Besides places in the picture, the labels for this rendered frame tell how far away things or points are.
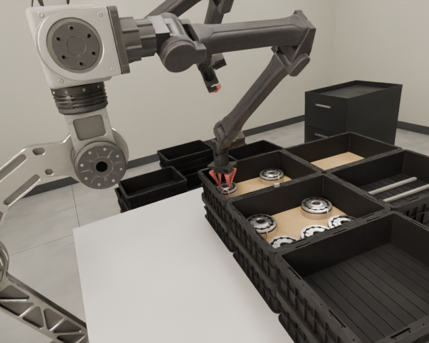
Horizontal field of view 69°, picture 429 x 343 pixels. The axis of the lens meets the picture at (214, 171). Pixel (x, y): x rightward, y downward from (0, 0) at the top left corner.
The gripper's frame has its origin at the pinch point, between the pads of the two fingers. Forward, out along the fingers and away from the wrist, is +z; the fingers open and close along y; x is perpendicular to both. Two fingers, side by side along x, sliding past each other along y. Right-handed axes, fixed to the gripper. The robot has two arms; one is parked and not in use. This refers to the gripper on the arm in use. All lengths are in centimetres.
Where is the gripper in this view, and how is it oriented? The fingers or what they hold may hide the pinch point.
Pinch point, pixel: (224, 184)
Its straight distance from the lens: 128.0
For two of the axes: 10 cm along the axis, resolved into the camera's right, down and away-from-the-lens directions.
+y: -8.4, -1.2, 5.2
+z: 1.2, 9.1, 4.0
